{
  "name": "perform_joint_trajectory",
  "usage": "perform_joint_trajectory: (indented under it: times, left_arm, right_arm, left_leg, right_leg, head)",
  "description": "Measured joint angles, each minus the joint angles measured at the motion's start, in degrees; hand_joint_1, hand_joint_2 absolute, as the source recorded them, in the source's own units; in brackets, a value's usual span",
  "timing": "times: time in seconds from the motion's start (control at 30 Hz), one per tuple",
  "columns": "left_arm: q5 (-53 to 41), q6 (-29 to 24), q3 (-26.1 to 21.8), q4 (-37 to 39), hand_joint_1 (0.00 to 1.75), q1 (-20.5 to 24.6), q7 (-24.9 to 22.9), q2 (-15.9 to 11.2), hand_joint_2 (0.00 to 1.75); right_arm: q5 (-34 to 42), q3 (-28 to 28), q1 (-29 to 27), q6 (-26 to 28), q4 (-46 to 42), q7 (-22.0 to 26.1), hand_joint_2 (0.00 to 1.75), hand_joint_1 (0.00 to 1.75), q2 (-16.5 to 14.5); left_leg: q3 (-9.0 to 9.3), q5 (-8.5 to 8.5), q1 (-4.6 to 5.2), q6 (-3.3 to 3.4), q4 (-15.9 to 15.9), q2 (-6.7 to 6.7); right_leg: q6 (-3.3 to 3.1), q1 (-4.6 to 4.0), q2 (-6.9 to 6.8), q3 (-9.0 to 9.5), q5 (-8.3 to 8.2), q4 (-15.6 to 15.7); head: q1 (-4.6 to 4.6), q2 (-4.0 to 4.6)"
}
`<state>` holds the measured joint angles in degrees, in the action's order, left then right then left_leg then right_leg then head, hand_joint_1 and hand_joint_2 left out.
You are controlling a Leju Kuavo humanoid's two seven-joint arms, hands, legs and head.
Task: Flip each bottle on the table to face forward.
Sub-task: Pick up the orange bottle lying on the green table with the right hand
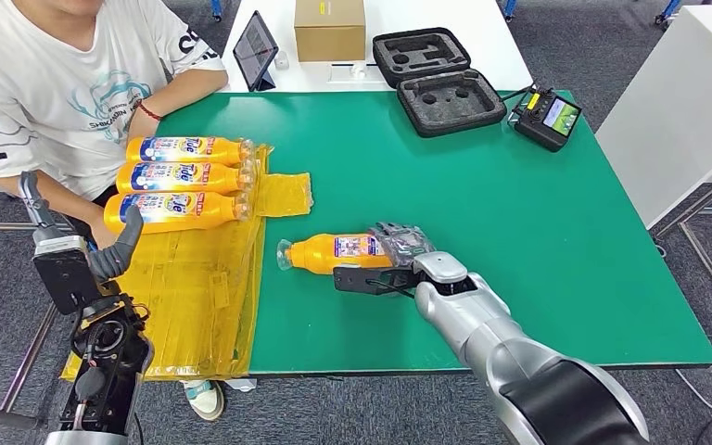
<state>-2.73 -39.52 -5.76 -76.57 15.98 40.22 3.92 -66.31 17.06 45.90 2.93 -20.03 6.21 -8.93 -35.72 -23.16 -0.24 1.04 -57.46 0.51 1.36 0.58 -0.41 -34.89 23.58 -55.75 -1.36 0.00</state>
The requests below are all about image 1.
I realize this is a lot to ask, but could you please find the black remote controller with screen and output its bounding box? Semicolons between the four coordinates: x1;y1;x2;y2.
512;86;583;154

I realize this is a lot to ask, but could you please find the black controller cable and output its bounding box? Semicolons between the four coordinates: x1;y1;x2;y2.
500;84;537;105

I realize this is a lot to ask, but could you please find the brown cardboard box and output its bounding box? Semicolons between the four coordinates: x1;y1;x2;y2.
294;0;367;63

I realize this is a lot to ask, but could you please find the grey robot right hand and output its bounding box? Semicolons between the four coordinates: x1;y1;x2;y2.
369;222;436;268

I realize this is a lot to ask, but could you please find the orange detergent bottle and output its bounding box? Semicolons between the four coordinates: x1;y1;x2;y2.
102;190;254;235
115;160;256;196
275;232;394;275
125;135;256;167

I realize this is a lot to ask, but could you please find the person's left hand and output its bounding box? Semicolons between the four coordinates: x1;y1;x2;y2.
125;113;152;142

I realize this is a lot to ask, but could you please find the white table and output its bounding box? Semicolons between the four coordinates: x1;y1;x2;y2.
219;0;534;94

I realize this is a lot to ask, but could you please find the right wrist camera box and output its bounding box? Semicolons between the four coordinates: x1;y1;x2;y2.
333;265;425;298

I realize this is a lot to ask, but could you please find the person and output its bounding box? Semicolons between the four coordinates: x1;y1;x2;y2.
0;0;229;247

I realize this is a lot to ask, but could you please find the yellow taped cardboard sheet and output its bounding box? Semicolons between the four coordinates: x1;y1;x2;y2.
60;144;314;382

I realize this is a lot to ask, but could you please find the white flat card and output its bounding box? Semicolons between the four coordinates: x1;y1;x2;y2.
328;62;387;84

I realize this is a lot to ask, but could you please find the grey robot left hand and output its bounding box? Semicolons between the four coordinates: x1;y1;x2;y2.
18;172;146;284

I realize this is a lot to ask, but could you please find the white and teal shoe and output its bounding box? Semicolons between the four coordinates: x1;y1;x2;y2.
183;380;227;423

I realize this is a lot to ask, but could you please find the white cabinet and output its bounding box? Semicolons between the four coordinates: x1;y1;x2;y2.
595;6;712;230

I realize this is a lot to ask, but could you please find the black tablet on stand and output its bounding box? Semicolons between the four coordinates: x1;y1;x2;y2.
233;10;280;94

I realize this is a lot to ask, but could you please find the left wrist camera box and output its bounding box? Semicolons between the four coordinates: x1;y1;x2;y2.
32;235;102;315

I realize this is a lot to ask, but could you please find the white floor cable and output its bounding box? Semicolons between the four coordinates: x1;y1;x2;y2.
675;369;712;425

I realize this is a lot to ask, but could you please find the black foam-lined open case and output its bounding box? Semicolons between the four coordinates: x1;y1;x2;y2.
372;27;508;139

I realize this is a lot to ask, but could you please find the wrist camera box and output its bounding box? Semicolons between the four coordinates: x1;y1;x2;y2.
32;235;102;315
333;265;425;298

